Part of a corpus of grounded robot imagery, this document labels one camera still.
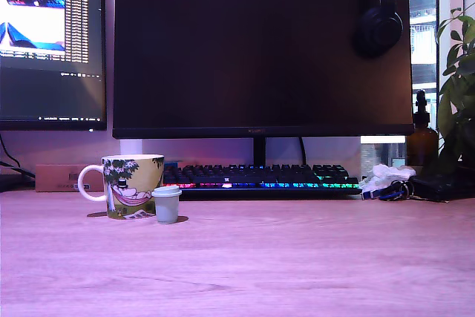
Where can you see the pale grey coffee capsule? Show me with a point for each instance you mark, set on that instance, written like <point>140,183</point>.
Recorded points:
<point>167,209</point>

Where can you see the cartoon print coffee mug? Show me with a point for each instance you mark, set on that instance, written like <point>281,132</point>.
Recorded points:
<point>126,183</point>

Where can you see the black rainbow backlit keyboard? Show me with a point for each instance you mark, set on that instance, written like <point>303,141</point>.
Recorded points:
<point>259,177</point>

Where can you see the small blue box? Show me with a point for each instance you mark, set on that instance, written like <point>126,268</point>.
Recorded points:
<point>171,165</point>

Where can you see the large black dark monitor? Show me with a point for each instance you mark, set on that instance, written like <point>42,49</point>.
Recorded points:
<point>241,53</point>

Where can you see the crumpled white tissue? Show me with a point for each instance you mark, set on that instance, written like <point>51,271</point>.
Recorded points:
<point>389,173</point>

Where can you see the black over-ear headphones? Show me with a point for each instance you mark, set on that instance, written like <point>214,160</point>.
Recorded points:
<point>380,27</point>

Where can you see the brown glass pump bottle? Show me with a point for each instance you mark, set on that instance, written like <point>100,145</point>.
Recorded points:
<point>422,146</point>

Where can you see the brown cardboard box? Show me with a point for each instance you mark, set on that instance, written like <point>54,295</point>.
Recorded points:
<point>52,179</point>

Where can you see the black monitor with lit screen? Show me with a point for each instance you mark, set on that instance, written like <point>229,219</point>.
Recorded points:
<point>52,90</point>

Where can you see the black flat pouch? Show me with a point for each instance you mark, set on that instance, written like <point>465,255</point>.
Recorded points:
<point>441,185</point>

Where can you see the green leafy houseplant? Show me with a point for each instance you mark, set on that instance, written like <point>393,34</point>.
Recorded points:
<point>458,109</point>

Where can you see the black monitor base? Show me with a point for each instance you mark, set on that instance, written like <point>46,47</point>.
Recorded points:
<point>15,183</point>

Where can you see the black monitor stand post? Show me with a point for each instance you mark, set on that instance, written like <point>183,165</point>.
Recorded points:
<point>259,151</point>

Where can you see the white post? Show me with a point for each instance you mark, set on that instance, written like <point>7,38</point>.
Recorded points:
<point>131,147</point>

